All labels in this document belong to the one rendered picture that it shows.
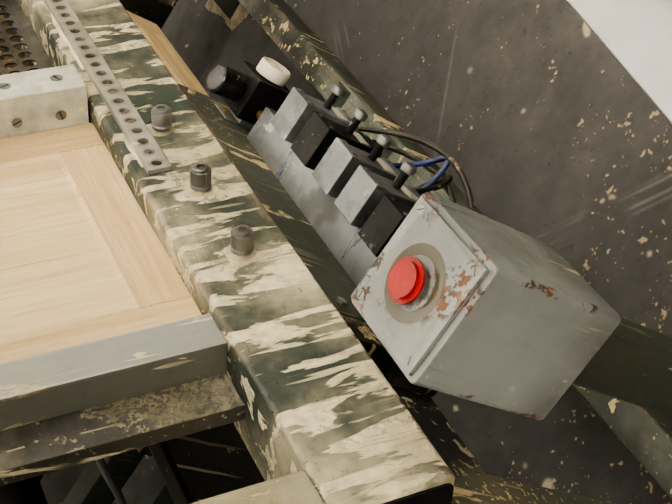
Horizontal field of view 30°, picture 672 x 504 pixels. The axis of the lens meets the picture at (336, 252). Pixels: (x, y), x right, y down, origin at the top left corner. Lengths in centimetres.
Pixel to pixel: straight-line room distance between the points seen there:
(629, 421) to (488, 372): 77
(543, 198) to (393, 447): 116
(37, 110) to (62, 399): 50
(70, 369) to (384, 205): 37
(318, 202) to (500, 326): 49
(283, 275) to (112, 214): 25
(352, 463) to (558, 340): 21
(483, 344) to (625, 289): 107
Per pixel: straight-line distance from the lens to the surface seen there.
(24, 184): 153
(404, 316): 102
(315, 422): 115
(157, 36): 286
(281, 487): 109
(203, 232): 137
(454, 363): 101
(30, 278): 138
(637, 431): 178
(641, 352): 120
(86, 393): 123
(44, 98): 160
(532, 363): 107
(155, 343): 124
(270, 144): 157
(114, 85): 164
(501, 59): 242
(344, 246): 140
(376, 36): 272
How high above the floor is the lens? 163
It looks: 39 degrees down
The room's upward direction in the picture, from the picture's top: 70 degrees counter-clockwise
